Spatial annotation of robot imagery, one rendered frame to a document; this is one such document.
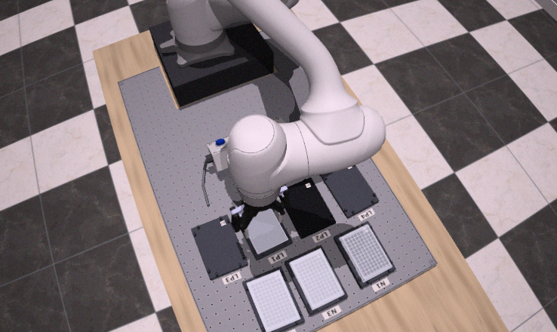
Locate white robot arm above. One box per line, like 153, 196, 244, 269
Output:
160, 0, 386, 207

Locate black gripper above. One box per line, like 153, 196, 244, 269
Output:
230, 185, 291, 239

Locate white button panel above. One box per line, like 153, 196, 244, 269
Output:
202, 117, 285, 206

